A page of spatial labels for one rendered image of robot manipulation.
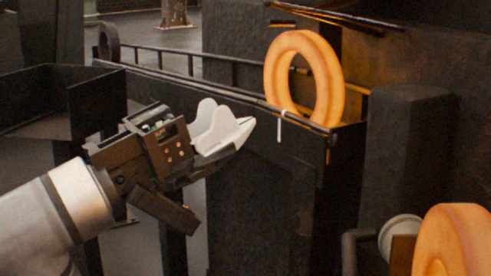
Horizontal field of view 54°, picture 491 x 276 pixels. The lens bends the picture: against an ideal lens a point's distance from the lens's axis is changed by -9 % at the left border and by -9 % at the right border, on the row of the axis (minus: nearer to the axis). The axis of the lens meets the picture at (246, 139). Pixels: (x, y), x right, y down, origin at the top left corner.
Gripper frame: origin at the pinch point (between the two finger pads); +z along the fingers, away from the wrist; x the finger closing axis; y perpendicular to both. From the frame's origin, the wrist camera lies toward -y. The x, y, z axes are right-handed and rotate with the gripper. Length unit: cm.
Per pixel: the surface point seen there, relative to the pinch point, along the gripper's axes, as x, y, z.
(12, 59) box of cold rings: 249, -28, -12
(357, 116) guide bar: 4.1, -9.7, 21.4
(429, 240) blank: -31.3, 0.3, -1.7
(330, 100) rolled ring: 3.5, -4.2, 16.2
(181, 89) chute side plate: 50, -12, 11
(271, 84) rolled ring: 19.2, -5.4, 15.9
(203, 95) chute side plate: 39.2, -10.5, 11.5
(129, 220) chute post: 117, -78, -3
